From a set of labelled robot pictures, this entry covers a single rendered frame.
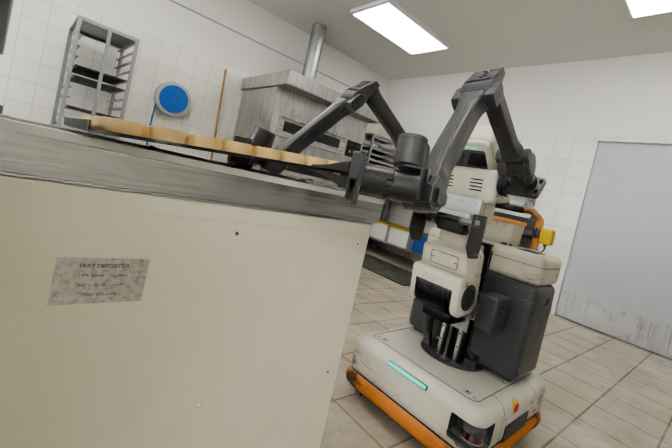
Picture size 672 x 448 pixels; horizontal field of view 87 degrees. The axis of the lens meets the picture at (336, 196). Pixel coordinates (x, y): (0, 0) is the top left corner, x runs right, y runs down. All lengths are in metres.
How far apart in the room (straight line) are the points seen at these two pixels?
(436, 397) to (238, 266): 1.04
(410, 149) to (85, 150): 0.50
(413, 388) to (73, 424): 1.15
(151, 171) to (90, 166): 0.07
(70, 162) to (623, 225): 4.73
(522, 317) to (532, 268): 0.20
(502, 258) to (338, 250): 1.00
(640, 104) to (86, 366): 5.00
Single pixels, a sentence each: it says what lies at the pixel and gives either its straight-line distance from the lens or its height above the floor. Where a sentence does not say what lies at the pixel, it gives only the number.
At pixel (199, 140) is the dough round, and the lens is 0.59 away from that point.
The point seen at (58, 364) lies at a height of 0.59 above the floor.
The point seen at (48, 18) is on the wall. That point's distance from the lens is 4.80.
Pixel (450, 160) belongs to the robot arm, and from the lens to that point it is 0.80.
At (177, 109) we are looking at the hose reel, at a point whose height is 1.35.
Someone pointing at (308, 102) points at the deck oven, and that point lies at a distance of 4.51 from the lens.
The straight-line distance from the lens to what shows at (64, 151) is 0.56.
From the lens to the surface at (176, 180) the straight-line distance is 0.59.
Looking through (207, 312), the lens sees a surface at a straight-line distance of 0.67.
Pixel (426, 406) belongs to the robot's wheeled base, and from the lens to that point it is 1.55.
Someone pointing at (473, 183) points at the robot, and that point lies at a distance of 1.45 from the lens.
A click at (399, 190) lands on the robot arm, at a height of 0.93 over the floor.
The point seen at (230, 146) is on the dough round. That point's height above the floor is 0.93.
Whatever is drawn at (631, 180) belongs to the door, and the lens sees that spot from 4.89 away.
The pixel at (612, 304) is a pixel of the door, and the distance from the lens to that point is 4.85.
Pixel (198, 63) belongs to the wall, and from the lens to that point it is 5.02.
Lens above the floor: 0.91
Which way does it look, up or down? 2 degrees down
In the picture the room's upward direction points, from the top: 13 degrees clockwise
